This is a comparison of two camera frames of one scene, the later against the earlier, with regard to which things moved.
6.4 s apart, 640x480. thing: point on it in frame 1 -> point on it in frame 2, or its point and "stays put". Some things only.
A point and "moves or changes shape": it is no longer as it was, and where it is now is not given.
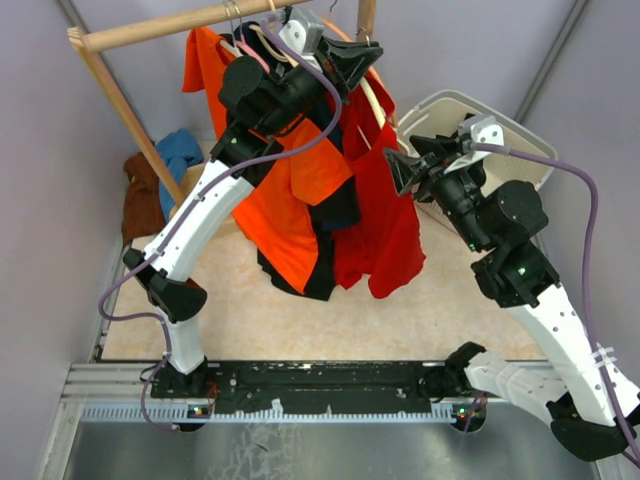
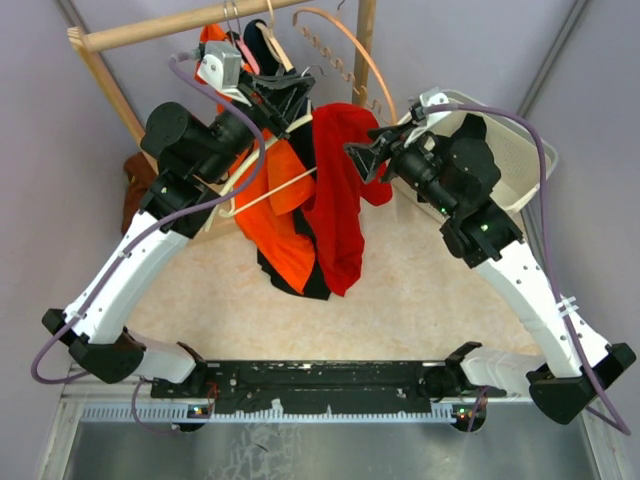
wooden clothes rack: (85, 39) stays put
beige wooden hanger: (369, 91) moves or changes shape
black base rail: (312, 388) stays put
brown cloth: (142, 208) stays put
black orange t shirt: (322, 282) -> (284, 251)
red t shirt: (387, 236) -> (339, 197)
